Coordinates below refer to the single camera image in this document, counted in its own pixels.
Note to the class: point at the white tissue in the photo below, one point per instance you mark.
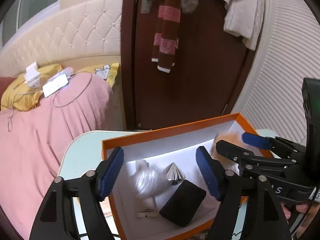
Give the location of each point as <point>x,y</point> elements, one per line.
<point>150,183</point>

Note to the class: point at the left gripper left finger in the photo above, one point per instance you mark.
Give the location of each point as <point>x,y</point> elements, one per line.
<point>55,218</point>

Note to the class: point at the dark red pillow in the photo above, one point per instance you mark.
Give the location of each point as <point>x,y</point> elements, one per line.
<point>4,83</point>

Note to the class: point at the beige tufted headboard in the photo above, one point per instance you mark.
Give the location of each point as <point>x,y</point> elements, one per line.
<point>84,30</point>

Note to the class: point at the white tissue pack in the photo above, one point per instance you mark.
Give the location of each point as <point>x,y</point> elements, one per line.
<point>32,76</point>

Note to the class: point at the striped red scarf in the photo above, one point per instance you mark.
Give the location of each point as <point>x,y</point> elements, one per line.
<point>165,41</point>

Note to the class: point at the white Red Earth tube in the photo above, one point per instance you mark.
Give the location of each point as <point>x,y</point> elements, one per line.
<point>145,197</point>

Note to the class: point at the pink bed quilt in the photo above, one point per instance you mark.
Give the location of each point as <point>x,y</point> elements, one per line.
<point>33,143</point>

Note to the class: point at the brown plush toy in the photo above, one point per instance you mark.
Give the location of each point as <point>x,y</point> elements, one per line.
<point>233,138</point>

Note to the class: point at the lit smartphone on bed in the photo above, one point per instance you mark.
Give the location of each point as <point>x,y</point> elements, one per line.
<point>53,86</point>

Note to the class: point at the silver cone object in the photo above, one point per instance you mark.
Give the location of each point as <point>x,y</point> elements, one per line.
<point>173,174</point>

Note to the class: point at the dark glasses case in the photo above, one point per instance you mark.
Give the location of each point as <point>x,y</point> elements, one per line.
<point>183,204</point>

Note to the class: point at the dark red wooden door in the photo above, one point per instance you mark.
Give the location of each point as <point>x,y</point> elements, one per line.
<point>210,69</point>

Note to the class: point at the yellow cartoon pillow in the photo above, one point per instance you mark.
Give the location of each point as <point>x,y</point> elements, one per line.
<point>107,72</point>

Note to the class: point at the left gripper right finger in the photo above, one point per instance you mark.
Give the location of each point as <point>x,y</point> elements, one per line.
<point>264,218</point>

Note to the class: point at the white knit sweater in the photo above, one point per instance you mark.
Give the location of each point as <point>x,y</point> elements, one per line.
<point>244,19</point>

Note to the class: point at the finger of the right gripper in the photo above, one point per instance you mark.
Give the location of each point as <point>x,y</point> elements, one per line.
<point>240,155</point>
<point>264,143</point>

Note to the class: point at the person right hand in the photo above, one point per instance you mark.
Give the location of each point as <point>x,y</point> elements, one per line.
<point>302,208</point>

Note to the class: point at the orange cardboard box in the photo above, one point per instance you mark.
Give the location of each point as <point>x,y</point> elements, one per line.
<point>172,152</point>

